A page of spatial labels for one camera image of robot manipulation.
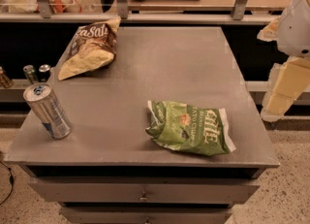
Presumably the upper drawer knob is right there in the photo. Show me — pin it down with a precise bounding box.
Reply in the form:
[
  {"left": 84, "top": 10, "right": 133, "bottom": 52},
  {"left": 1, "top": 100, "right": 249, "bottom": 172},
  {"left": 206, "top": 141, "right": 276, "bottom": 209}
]
[{"left": 139, "top": 194, "right": 148, "bottom": 203}]

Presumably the lower drawer knob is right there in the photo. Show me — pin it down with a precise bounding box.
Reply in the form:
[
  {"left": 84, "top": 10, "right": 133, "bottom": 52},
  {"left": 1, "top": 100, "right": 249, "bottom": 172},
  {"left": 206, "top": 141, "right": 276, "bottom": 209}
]
[{"left": 143, "top": 217, "right": 151, "bottom": 224}]

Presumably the brown can on shelf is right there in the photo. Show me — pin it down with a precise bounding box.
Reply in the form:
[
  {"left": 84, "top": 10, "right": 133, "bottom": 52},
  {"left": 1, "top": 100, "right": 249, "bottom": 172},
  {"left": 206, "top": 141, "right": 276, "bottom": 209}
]
[{"left": 0, "top": 66, "right": 14, "bottom": 88}]

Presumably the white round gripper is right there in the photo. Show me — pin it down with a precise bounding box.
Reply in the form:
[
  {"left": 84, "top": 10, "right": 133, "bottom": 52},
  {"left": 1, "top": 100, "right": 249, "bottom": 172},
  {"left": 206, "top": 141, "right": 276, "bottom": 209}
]
[{"left": 257, "top": 0, "right": 310, "bottom": 122}]

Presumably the drawer knob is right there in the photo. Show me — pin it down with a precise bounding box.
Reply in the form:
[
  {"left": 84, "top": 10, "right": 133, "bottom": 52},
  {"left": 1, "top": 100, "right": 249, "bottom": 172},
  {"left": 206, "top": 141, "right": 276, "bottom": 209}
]
[
  {"left": 143, "top": 217, "right": 151, "bottom": 224},
  {"left": 139, "top": 194, "right": 148, "bottom": 203}
]

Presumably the grey drawer cabinet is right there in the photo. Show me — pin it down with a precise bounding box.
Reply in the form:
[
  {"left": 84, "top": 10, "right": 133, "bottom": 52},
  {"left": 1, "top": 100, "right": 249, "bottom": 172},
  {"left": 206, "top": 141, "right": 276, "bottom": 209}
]
[{"left": 5, "top": 27, "right": 278, "bottom": 224}]

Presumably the silver energy drink can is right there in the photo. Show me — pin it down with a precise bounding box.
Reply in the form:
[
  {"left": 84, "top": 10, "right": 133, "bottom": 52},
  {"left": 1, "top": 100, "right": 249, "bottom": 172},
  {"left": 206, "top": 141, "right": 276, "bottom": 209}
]
[{"left": 23, "top": 82, "right": 72, "bottom": 140}]

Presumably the brown sea salt chip bag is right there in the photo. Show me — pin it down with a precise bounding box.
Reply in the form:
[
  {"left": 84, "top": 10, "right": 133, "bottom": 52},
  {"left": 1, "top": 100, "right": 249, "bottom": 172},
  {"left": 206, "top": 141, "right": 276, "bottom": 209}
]
[{"left": 58, "top": 16, "right": 121, "bottom": 80}]

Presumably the black cable on floor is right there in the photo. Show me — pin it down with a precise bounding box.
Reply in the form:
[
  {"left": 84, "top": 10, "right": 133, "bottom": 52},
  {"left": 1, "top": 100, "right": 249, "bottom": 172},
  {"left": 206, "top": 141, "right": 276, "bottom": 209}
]
[{"left": 0, "top": 160, "right": 16, "bottom": 207}]

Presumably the dark can on shelf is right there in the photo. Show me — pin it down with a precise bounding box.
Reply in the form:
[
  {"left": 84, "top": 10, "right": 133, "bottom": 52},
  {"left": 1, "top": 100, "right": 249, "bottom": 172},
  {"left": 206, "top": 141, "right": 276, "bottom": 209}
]
[{"left": 39, "top": 64, "right": 51, "bottom": 81}]

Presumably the green jalapeno chip bag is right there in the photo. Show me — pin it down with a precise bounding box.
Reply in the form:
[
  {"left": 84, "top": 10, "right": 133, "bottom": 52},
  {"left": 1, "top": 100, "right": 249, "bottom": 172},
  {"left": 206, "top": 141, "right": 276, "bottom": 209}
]
[{"left": 146, "top": 101, "right": 235, "bottom": 156}]

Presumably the green can on shelf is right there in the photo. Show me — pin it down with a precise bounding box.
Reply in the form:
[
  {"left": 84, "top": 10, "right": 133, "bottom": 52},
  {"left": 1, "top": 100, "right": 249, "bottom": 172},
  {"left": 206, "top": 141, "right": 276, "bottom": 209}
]
[{"left": 23, "top": 65, "right": 39, "bottom": 84}]

